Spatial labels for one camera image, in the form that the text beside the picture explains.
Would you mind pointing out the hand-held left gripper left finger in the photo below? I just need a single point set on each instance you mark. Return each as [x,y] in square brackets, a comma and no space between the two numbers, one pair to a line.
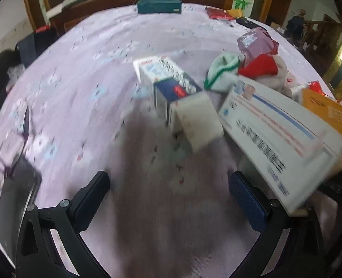
[94,199]

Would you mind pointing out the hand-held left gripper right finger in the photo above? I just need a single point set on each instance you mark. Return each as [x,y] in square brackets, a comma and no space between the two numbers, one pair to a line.
[246,202]

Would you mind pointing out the large white printed box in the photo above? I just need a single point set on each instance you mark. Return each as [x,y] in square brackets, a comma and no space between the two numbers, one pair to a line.
[275,139]

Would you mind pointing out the plain white box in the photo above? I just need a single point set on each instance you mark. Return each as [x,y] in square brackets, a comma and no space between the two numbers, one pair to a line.
[200,121]

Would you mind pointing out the orange packet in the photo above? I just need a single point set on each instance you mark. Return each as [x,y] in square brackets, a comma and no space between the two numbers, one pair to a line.
[333,115]

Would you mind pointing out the white green cloth bag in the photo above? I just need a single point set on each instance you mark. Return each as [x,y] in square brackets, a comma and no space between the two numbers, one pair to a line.
[220,72]

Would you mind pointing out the red wrapper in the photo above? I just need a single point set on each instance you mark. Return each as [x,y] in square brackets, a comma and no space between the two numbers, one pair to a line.
[259,66]

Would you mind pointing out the blue white medicine box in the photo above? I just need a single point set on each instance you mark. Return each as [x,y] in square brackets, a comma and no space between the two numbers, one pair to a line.
[171,84]

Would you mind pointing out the pink foil wrapper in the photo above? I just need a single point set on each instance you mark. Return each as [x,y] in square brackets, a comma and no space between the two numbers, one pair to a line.
[255,42]

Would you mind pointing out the purple floral tablecloth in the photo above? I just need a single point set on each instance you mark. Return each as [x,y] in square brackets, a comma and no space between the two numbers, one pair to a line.
[101,92]

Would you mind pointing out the black box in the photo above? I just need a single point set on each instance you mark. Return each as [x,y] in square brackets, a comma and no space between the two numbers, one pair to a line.
[34,46]

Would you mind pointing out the dark jacket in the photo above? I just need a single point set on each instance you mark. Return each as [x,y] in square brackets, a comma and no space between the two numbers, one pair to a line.
[297,24]

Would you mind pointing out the yellow tape roll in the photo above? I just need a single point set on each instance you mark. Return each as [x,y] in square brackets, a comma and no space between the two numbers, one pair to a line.
[236,12]

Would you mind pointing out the dark red packet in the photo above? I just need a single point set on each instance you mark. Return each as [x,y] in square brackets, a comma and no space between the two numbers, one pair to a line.
[217,13]

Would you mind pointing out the wooden counter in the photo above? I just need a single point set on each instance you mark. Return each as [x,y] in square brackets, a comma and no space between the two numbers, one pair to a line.
[107,3]

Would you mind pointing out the teal tissue box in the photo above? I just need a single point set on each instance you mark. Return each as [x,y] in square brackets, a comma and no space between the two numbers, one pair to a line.
[159,5]

